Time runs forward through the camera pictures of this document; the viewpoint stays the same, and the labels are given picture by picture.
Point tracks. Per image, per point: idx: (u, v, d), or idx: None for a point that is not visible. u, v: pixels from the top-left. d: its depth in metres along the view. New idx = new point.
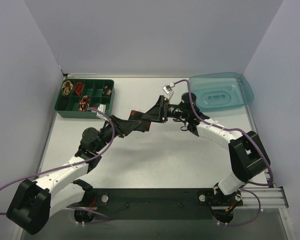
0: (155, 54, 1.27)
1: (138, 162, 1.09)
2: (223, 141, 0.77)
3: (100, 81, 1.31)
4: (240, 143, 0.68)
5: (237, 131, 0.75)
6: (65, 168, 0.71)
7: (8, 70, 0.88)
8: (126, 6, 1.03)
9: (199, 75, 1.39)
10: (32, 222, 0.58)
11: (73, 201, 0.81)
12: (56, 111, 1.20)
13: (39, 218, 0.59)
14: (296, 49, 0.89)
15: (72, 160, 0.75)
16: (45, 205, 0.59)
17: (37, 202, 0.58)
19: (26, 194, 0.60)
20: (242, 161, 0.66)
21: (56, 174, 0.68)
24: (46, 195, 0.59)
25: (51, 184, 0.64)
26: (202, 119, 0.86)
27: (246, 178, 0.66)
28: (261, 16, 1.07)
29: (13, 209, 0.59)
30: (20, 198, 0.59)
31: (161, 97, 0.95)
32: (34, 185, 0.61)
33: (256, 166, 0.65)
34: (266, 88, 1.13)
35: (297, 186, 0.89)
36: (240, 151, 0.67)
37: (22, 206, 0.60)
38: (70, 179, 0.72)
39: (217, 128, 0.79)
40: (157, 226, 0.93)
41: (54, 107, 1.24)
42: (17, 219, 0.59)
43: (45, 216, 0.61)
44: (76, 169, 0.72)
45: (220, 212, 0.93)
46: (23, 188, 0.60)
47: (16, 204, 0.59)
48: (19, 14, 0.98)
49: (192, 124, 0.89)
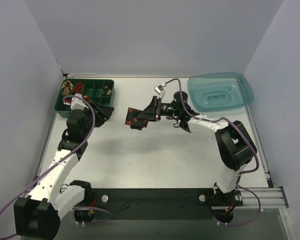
0: (156, 54, 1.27)
1: (138, 161, 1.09)
2: (211, 133, 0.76)
3: (100, 81, 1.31)
4: (226, 132, 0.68)
5: (224, 122, 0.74)
6: (54, 168, 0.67)
7: (8, 70, 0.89)
8: (126, 6, 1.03)
9: (200, 75, 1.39)
10: (44, 233, 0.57)
11: (76, 202, 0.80)
12: (57, 111, 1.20)
13: (49, 227, 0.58)
14: (296, 49, 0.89)
15: (59, 157, 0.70)
16: (49, 214, 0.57)
17: (40, 215, 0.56)
19: (25, 210, 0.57)
20: (229, 149, 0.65)
21: (46, 180, 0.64)
24: (46, 205, 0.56)
25: (46, 192, 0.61)
26: (193, 115, 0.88)
27: (235, 166, 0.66)
28: (262, 16, 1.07)
29: (21, 226, 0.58)
30: (22, 216, 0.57)
31: (154, 98, 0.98)
32: (29, 200, 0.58)
33: (244, 153, 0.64)
34: (266, 87, 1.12)
35: (297, 186, 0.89)
36: (226, 139, 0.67)
37: (29, 221, 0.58)
38: (63, 176, 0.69)
39: (205, 122, 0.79)
40: (157, 226, 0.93)
41: (54, 107, 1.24)
42: (29, 234, 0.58)
43: (55, 219, 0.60)
44: (65, 164, 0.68)
45: (220, 212, 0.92)
46: (20, 206, 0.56)
47: (21, 223, 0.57)
48: (19, 15, 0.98)
49: (184, 120, 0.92)
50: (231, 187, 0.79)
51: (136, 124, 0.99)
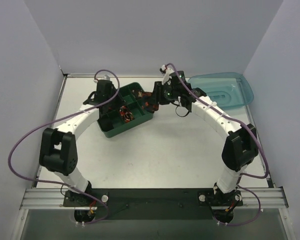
0: (156, 53, 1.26)
1: (138, 161, 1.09)
2: (219, 128, 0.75)
3: (125, 87, 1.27)
4: (237, 136, 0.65)
5: (236, 122, 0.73)
6: (79, 114, 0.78)
7: (8, 70, 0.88)
8: (126, 6, 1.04)
9: (200, 75, 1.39)
10: (63, 163, 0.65)
11: (80, 185, 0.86)
12: (104, 132, 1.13)
13: (69, 159, 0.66)
14: (296, 48, 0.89)
15: (84, 107, 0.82)
16: (72, 144, 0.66)
17: (65, 143, 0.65)
19: (52, 140, 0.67)
20: (235, 152, 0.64)
21: (72, 120, 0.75)
24: (70, 137, 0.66)
25: (71, 128, 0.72)
26: (198, 97, 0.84)
27: (235, 167, 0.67)
28: (262, 15, 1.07)
29: (44, 156, 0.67)
30: (48, 144, 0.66)
31: (155, 84, 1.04)
32: (56, 132, 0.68)
33: (246, 156, 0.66)
34: (266, 87, 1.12)
35: (297, 186, 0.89)
36: (237, 144, 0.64)
37: (51, 153, 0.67)
38: (85, 123, 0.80)
39: (216, 113, 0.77)
40: (157, 226, 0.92)
41: (106, 137, 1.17)
42: (50, 163, 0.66)
43: (73, 154, 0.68)
44: (89, 114, 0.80)
45: (220, 212, 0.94)
46: (48, 136, 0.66)
47: (45, 151, 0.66)
48: (19, 14, 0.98)
49: (187, 98, 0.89)
50: (232, 188, 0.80)
51: (147, 108, 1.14)
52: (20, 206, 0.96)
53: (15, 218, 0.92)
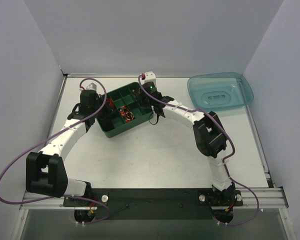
0: (156, 53, 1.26)
1: (137, 161, 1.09)
2: (188, 123, 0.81)
3: (125, 87, 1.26)
4: (202, 124, 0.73)
5: (200, 113, 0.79)
6: (65, 131, 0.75)
7: (8, 70, 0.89)
8: (125, 6, 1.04)
9: (200, 75, 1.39)
10: (53, 188, 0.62)
11: (79, 191, 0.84)
12: (104, 131, 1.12)
13: (59, 182, 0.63)
14: (296, 49, 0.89)
15: (68, 124, 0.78)
16: (60, 167, 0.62)
17: (51, 167, 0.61)
19: (37, 164, 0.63)
20: (204, 138, 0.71)
21: (58, 139, 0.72)
24: (57, 159, 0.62)
25: (58, 149, 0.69)
26: (166, 101, 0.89)
27: (210, 152, 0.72)
28: (262, 15, 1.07)
29: (31, 183, 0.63)
30: (34, 169, 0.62)
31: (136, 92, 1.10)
32: (41, 156, 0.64)
33: (217, 140, 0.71)
34: (266, 87, 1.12)
35: (297, 186, 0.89)
36: (203, 130, 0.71)
37: (39, 178, 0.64)
38: (73, 139, 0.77)
39: (181, 110, 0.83)
40: (157, 226, 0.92)
41: (106, 137, 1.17)
42: (38, 189, 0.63)
43: (63, 176, 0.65)
44: (75, 130, 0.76)
45: (220, 212, 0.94)
46: (32, 161, 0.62)
47: (32, 178, 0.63)
48: (19, 14, 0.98)
49: (158, 106, 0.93)
50: (224, 182, 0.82)
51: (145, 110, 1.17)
52: (20, 206, 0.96)
53: (15, 218, 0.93)
